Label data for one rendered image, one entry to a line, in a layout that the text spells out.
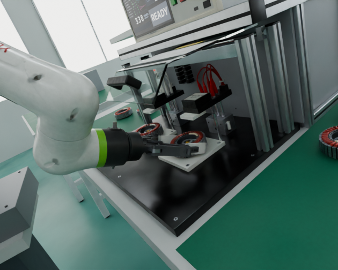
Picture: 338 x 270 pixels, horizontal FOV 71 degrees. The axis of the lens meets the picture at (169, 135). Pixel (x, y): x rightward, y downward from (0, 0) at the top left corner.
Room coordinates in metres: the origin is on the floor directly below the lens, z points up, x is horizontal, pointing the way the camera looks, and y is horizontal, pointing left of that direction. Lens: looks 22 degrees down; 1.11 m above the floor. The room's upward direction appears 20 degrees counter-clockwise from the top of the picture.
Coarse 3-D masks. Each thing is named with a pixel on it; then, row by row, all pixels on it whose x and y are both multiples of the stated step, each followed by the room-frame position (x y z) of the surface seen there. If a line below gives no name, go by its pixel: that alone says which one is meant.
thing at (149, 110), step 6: (180, 90) 0.92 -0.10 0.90; (162, 96) 0.87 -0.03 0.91; (168, 96) 0.89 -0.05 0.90; (174, 96) 0.89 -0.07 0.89; (156, 102) 0.85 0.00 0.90; (162, 102) 0.86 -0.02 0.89; (168, 102) 0.94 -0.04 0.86; (174, 102) 0.90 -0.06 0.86; (150, 108) 0.88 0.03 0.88; (156, 108) 0.85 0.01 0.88; (174, 108) 0.92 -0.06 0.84
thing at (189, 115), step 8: (192, 96) 0.69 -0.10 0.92; (200, 96) 0.66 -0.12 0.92; (208, 96) 0.66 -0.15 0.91; (216, 96) 0.68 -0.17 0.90; (224, 96) 0.68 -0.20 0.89; (184, 104) 0.68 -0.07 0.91; (192, 104) 0.65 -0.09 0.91; (200, 104) 0.64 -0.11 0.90; (208, 104) 0.65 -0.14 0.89; (216, 104) 0.70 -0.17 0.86; (192, 112) 0.66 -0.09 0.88; (200, 112) 0.63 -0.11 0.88; (216, 112) 0.71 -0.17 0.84; (224, 112) 0.69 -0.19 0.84; (192, 120) 0.63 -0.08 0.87
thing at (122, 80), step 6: (108, 78) 0.56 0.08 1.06; (114, 78) 0.53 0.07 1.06; (120, 78) 0.50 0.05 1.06; (126, 78) 0.47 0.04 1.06; (132, 78) 0.47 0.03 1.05; (108, 84) 0.55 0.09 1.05; (114, 84) 0.52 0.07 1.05; (120, 84) 0.49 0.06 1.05; (126, 84) 0.47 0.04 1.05; (132, 84) 0.47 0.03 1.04; (138, 84) 0.48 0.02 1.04
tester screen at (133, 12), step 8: (128, 0) 0.94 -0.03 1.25; (136, 0) 0.90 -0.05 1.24; (144, 0) 0.86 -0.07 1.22; (160, 0) 0.79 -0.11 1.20; (128, 8) 0.96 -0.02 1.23; (136, 8) 0.91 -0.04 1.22; (144, 8) 0.87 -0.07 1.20; (168, 8) 0.76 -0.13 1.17; (136, 16) 0.93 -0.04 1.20; (144, 16) 0.88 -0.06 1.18; (152, 24) 0.86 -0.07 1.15; (160, 24) 0.82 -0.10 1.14; (144, 32) 0.91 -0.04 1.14
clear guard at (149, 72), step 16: (224, 32) 0.63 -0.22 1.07; (240, 32) 0.54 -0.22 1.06; (176, 48) 0.69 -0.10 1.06; (192, 48) 0.52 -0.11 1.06; (144, 64) 0.55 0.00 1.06; (160, 64) 0.45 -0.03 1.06; (144, 80) 0.48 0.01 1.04; (160, 80) 0.43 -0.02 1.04; (112, 96) 0.59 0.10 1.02; (128, 96) 0.51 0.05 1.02; (144, 96) 0.45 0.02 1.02
